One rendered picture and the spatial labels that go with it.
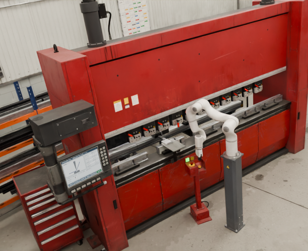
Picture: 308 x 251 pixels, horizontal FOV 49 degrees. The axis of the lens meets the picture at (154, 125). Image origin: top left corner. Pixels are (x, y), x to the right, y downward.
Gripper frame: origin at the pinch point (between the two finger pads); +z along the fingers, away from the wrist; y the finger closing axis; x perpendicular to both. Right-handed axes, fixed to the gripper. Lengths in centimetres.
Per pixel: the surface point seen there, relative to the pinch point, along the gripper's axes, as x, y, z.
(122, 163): -88, -18, -11
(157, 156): -43, -26, -1
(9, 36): -203, -415, -93
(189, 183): -6, -22, 51
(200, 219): -9, 14, 81
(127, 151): -74, -49, -5
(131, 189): -85, -5, 19
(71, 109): -129, 31, -113
